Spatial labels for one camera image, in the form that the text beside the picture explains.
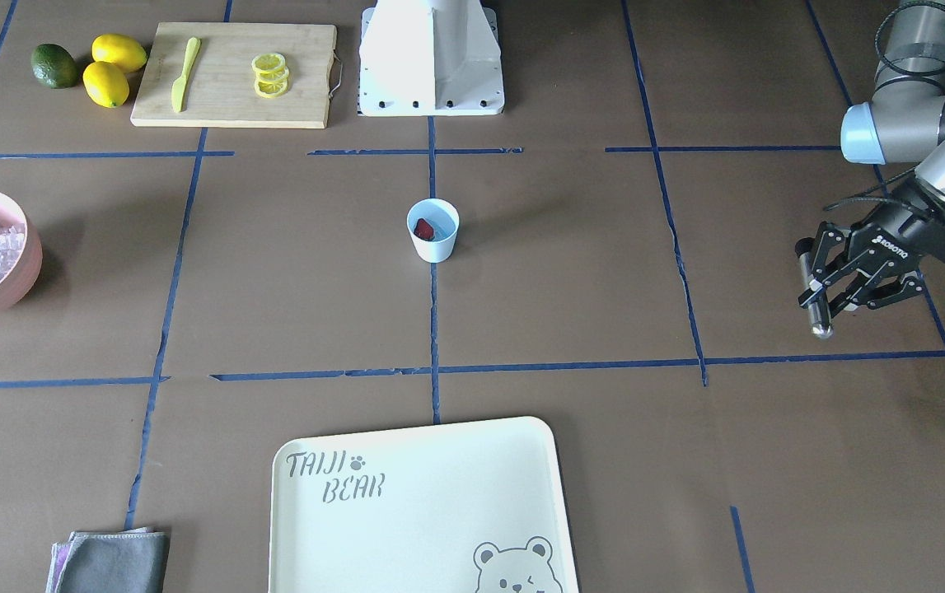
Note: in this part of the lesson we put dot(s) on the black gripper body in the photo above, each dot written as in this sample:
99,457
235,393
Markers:
894,238

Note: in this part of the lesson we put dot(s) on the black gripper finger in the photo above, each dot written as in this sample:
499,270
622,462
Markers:
840,252
883,287

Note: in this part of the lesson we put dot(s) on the red strawberry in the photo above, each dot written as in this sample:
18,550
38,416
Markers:
423,230

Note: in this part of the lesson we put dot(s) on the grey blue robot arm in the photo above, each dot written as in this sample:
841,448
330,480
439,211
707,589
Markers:
904,122

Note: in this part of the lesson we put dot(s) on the light blue plastic cup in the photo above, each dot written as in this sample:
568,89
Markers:
446,219

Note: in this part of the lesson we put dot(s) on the beige plastic tray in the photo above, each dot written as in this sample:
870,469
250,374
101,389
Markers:
458,507

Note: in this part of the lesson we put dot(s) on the lemon slices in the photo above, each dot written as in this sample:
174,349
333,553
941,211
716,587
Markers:
271,75

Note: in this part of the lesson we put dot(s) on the wooden cutting board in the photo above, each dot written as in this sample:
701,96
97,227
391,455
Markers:
220,93

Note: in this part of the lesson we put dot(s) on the yellow green plastic knife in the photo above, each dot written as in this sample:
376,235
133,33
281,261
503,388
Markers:
179,85

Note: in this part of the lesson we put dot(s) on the yellow lemon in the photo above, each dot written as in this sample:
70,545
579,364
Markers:
125,52
106,84

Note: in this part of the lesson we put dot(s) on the dark folded cloth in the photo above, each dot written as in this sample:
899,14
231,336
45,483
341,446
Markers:
128,561

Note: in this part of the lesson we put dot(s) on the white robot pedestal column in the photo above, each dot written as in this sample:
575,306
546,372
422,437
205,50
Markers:
428,59

